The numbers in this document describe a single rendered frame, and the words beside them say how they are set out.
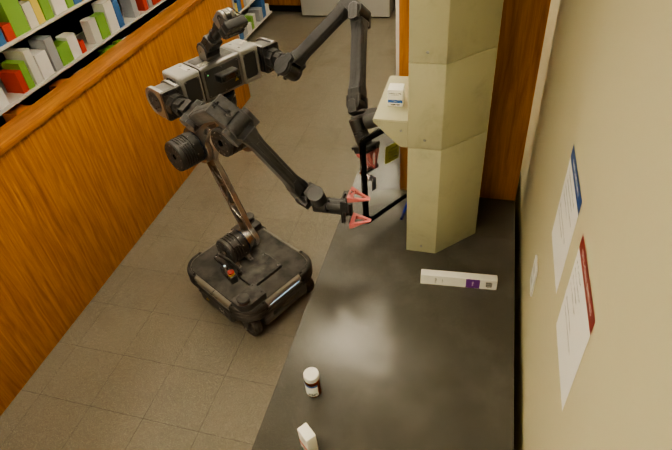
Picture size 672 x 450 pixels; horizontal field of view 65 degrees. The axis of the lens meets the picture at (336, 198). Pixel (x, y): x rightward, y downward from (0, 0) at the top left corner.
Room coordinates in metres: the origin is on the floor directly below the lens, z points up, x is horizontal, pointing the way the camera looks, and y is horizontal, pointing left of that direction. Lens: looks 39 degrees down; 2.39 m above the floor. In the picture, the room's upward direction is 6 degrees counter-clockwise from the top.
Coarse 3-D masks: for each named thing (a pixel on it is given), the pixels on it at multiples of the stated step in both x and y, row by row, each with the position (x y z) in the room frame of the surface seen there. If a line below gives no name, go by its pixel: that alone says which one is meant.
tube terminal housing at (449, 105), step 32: (416, 64) 1.44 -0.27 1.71; (448, 64) 1.41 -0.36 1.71; (480, 64) 1.47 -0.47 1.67; (416, 96) 1.44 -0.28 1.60; (448, 96) 1.42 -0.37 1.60; (480, 96) 1.48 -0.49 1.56; (416, 128) 1.44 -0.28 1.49; (448, 128) 1.42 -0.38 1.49; (480, 128) 1.48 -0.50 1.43; (416, 160) 1.44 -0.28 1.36; (448, 160) 1.43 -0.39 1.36; (480, 160) 1.49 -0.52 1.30; (416, 192) 1.43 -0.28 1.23; (448, 192) 1.43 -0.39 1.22; (416, 224) 1.43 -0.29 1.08; (448, 224) 1.44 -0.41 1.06
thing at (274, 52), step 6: (270, 42) 2.20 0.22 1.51; (276, 42) 2.21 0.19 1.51; (264, 48) 2.17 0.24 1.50; (270, 48) 2.18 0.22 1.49; (276, 48) 2.18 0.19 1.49; (264, 54) 2.16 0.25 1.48; (270, 54) 2.15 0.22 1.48; (276, 54) 2.14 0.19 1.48; (264, 60) 2.15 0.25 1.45; (270, 60) 2.13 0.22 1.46; (264, 66) 2.16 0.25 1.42; (270, 66) 2.13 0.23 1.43
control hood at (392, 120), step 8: (392, 80) 1.74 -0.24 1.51; (400, 80) 1.73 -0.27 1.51; (384, 96) 1.63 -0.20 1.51; (384, 104) 1.57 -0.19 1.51; (376, 112) 1.52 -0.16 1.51; (384, 112) 1.52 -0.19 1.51; (392, 112) 1.51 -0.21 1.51; (400, 112) 1.51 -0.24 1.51; (376, 120) 1.48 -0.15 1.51; (384, 120) 1.47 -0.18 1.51; (392, 120) 1.46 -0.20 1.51; (400, 120) 1.46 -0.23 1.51; (384, 128) 1.47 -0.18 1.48; (392, 128) 1.46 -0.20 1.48; (400, 128) 1.45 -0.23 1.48; (392, 136) 1.46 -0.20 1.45; (400, 136) 1.45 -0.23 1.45; (400, 144) 1.45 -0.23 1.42
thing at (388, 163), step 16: (368, 144) 1.57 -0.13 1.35; (384, 144) 1.62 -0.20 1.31; (368, 160) 1.57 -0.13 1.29; (384, 160) 1.62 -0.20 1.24; (400, 160) 1.68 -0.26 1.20; (368, 176) 1.57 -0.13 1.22; (384, 176) 1.62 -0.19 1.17; (400, 176) 1.68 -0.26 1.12; (368, 192) 1.57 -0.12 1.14; (384, 192) 1.62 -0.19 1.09; (400, 192) 1.68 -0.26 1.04
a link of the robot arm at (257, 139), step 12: (252, 120) 1.47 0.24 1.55; (228, 132) 1.42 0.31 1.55; (252, 132) 1.45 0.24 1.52; (240, 144) 1.42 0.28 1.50; (252, 144) 1.44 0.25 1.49; (264, 144) 1.46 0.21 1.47; (264, 156) 1.44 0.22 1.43; (276, 156) 1.47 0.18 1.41; (276, 168) 1.45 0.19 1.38; (288, 168) 1.47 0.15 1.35; (288, 180) 1.46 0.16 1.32; (300, 180) 1.48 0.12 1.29; (300, 192) 1.46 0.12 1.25
